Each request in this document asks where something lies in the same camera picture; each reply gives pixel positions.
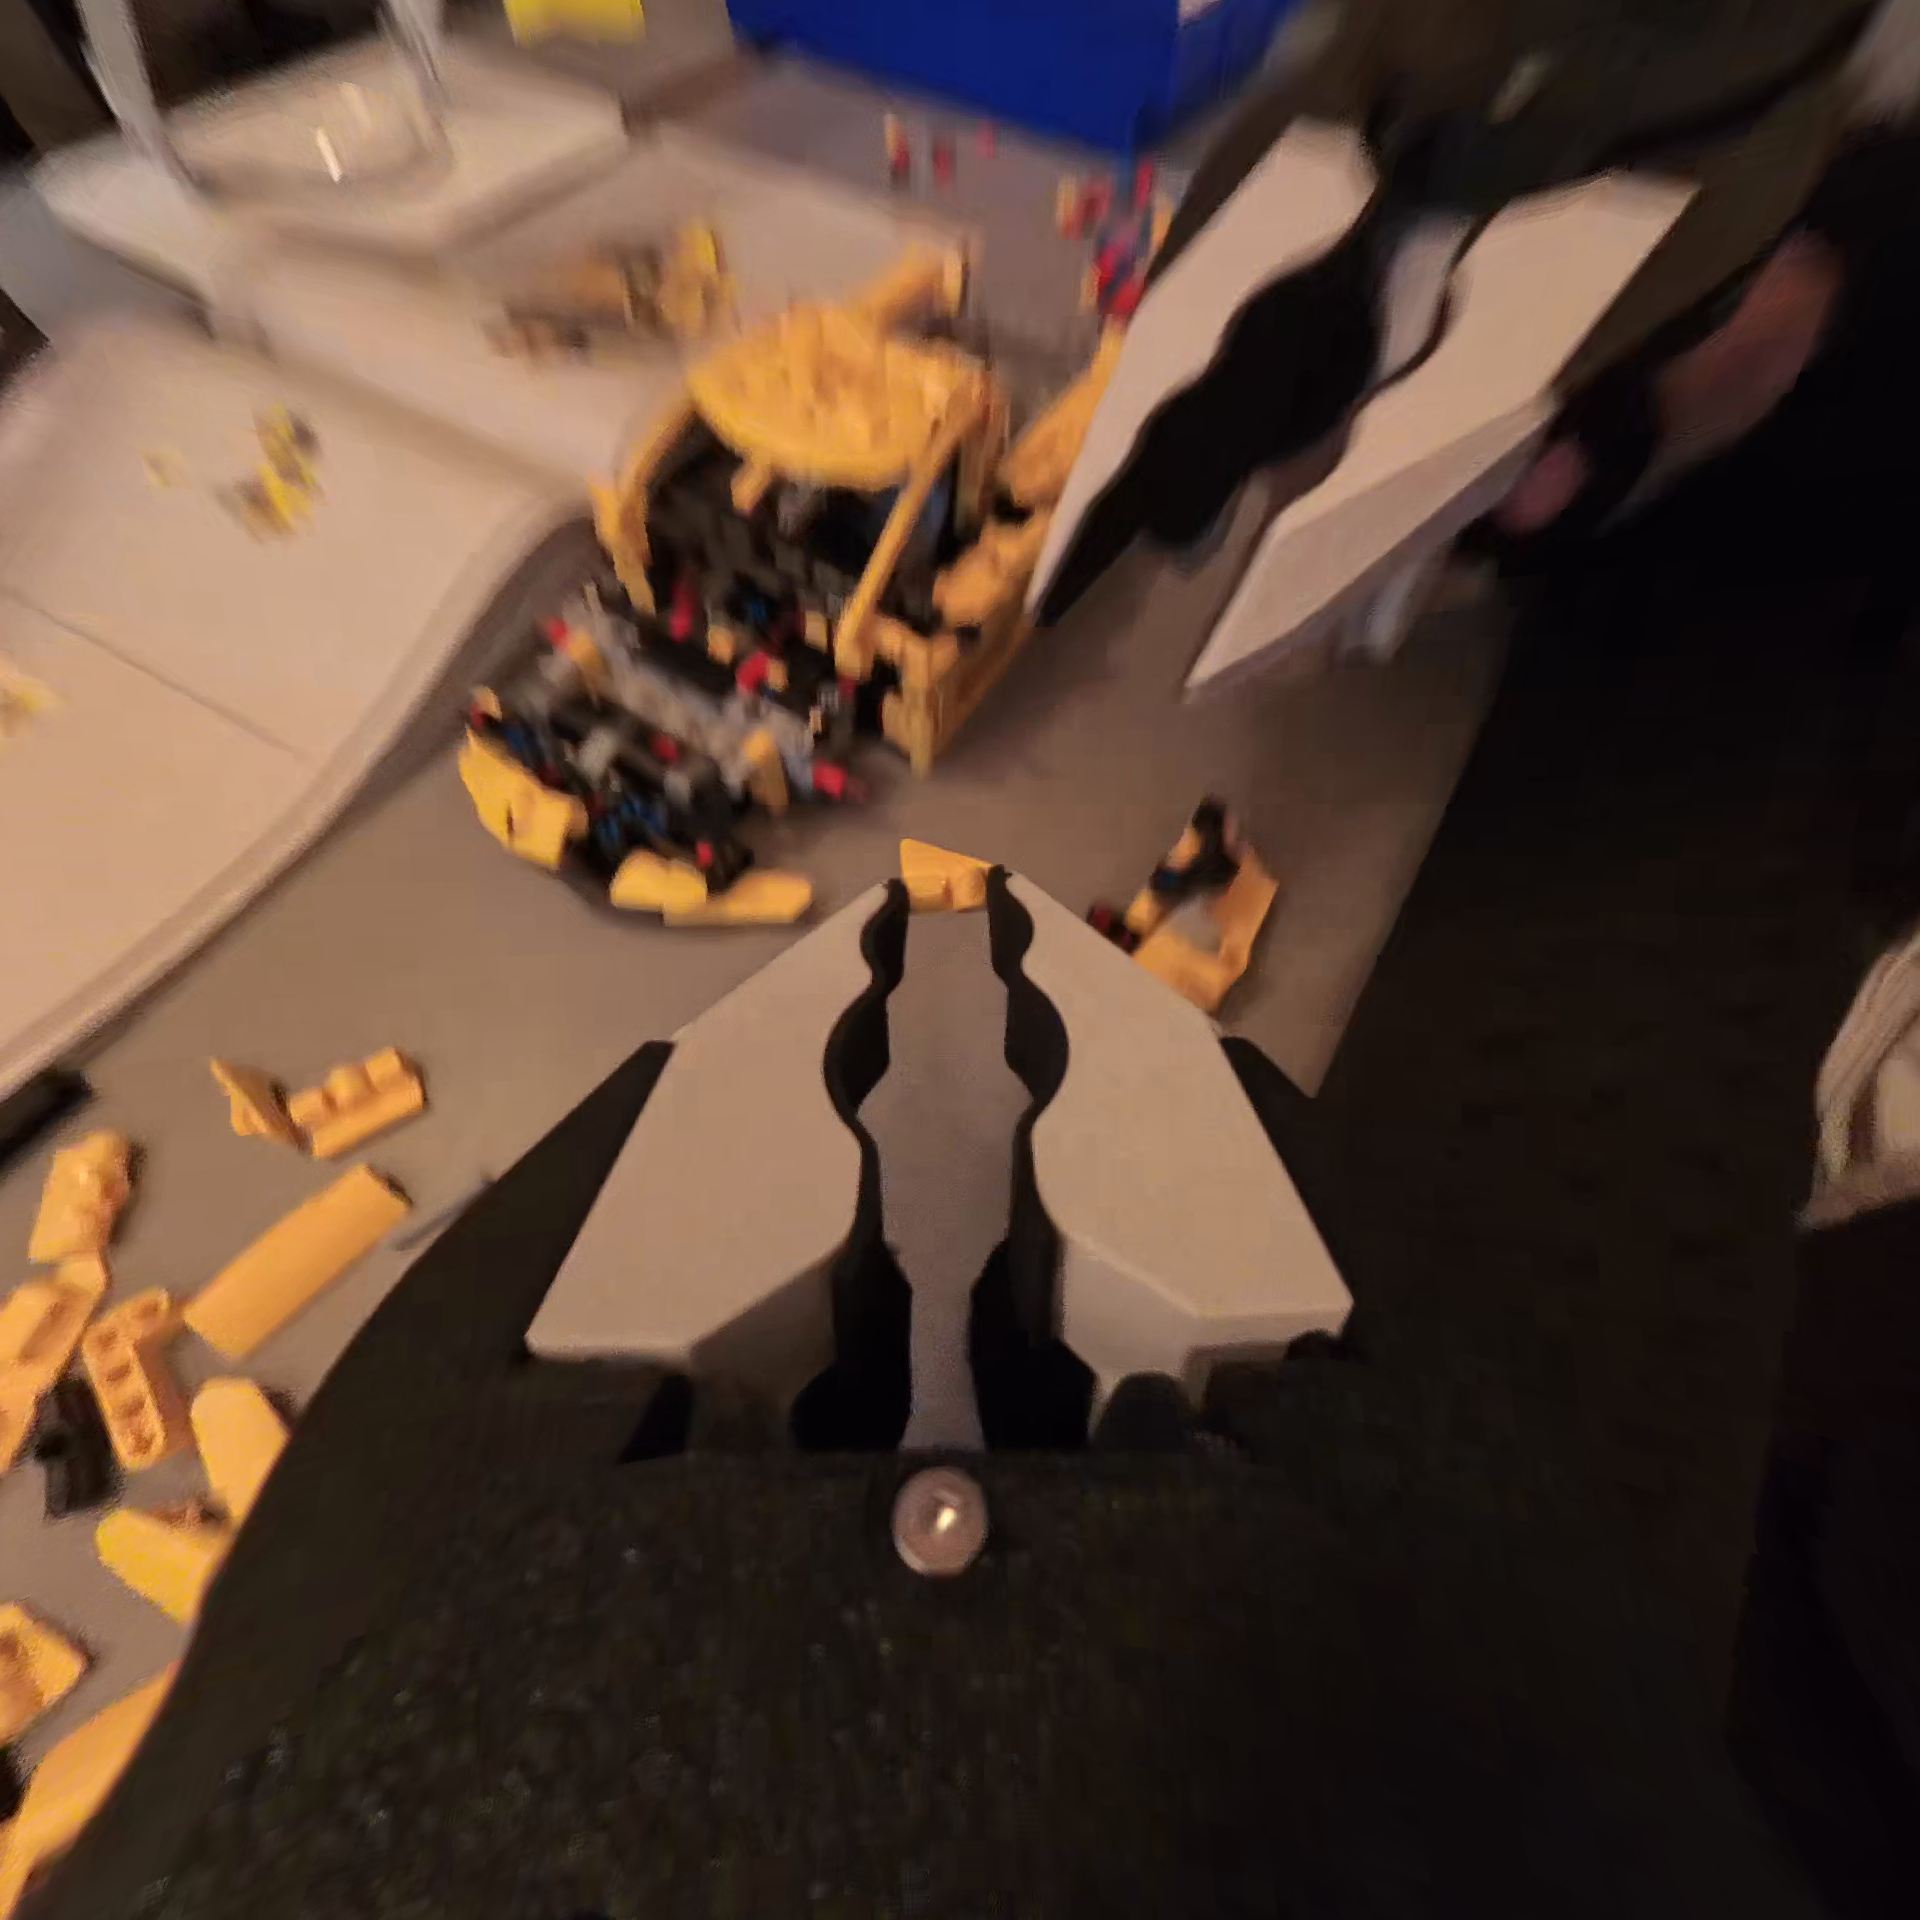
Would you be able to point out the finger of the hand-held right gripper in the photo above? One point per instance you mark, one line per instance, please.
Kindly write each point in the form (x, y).
(1153, 359)
(1441, 464)

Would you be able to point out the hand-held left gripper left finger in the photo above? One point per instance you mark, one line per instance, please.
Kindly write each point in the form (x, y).
(718, 1186)

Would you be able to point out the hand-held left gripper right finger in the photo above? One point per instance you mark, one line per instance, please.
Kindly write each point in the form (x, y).
(1169, 1186)

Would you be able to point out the yellow brick subassembly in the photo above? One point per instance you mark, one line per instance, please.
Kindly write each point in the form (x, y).
(1215, 933)

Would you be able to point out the yellow brick car model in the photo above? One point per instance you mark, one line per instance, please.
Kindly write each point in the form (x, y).
(840, 405)

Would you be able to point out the small yellow brick connector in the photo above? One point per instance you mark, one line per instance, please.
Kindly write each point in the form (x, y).
(941, 876)

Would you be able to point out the grey desk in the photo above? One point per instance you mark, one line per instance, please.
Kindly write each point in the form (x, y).
(451, 975)

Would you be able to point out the person's right hand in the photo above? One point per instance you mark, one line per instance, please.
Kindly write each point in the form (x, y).
(1742, 359)

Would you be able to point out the pile of small coloured pins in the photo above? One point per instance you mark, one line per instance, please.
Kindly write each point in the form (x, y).
(1119, 279)

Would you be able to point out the blue plastic bin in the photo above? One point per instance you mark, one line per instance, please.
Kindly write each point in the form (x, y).
(973, 60)

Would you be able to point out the pile of yellow brick pieces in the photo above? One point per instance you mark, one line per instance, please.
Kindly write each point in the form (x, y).
(300, 1244)

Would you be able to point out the yellow tape strip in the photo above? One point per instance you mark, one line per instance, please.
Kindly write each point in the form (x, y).
(570, 17)

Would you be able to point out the open instruction booklet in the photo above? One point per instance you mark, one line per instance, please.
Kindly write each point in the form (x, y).
(226, 632)

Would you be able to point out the white document stand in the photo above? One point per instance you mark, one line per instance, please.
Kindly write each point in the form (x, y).
(377, 180)

